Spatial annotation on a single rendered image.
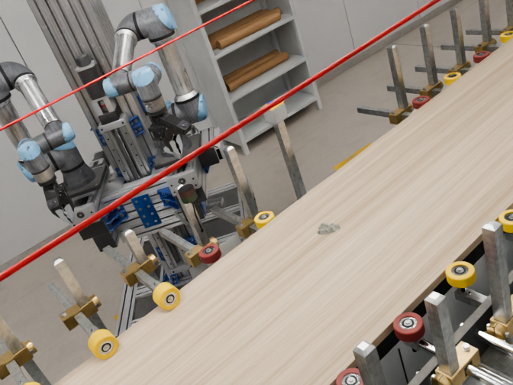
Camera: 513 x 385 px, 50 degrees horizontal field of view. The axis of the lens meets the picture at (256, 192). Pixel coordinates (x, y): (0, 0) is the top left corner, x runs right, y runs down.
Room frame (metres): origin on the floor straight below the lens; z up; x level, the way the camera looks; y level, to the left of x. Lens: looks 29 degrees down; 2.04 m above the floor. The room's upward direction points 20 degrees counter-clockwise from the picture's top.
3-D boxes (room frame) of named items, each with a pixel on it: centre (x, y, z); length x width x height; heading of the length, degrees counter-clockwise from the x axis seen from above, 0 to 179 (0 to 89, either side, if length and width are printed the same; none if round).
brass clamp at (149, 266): (1.72, 0.50, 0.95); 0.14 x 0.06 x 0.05; 119
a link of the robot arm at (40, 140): (2.12, 0.76, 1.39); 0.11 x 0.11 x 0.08; 20
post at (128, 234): (1.74, 0.48, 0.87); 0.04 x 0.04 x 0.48; 29
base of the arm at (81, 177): (2.50, 0.77, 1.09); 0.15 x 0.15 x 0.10
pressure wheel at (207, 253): (1.74, 0.24, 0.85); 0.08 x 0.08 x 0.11
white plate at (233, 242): (1.89, 0.25, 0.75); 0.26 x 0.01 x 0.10; 119
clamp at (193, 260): (1.84, 0.28, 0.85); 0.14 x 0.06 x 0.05; 119
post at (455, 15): (2.71, -1.27, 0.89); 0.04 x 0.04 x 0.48; 29
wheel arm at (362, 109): (2.49, -0.77, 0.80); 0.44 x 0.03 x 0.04; 29
